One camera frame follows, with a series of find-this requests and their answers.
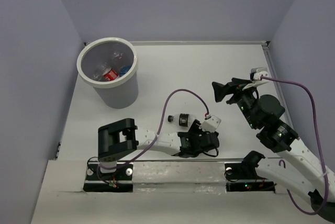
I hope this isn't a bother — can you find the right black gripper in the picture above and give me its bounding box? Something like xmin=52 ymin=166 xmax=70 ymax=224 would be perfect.
xmin=212 ymin=77 xmax=258 ymax=129

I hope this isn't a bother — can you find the black label clear bottle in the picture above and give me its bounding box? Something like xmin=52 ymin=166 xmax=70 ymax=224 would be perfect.
xmin=167 ymin=114 xmax=196 ymax=127

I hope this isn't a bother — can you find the small blue label bottle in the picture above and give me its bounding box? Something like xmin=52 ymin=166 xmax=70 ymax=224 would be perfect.
xmin=119 ymin=65 xmax=131 ymax=76

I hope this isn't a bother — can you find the red label water bottle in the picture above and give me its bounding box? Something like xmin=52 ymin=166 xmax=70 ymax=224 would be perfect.
xmin=93 ymin=63 xmax=119 ymax=82

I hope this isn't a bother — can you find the green plastic bottle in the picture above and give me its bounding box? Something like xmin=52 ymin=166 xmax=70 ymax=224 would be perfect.
xmin=111 ymin=51 xmax=128 ymax=69

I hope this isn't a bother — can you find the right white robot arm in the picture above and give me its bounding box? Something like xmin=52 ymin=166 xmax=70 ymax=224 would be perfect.
xmin=211 ymin=74 xmax=334 ymax=222

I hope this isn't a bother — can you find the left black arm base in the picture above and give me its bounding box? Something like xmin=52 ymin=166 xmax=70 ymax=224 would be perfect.
xmin=83 ymin=162 xmax=133 ymax=193

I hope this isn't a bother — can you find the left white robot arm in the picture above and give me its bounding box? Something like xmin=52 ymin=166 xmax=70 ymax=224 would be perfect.
xmin=97 ymin=116 xmax=221 ymax=180

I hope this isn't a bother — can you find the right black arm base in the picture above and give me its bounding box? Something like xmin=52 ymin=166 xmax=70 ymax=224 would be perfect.
xmin=224 ymin=163 xmax=276 ymax=193

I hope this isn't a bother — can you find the white cylindrical plastic bin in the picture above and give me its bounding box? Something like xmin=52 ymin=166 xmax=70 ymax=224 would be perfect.
xmin=76 ymin=37 xmax=139 ymax=109

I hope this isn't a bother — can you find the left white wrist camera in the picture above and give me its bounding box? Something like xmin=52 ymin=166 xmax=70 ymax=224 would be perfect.
xmin=200 ymin=115 xmax=221 ymax=132

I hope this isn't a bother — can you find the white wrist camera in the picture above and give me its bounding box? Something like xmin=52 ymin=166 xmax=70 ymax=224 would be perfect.
xmin=200 ymin=115 xmax=221 ymax=132
xmin=242 ymin=67 xmax=269 ymax=91

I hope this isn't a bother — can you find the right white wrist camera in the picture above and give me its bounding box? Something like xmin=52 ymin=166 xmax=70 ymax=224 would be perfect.
xmin=242 ymin=67 xmax=269 ymax=91

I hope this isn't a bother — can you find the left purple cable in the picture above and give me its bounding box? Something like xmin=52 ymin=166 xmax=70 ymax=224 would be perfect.
xmin=96 ymin=88 xmax=211 ymax=175

